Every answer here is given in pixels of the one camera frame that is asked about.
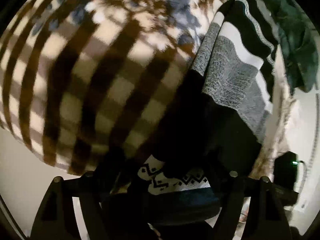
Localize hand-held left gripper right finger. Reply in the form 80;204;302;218
212;170;293;240

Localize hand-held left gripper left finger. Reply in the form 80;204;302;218
29;155;118;240

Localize striped knit sweater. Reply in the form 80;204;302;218
102;0;281;230

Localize white bed headboard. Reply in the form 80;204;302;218
292;90;320;207

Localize floral checked bed blanket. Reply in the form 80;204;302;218
0;0;250;195

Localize teal plush blanket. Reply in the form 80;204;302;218
257;0;319;93

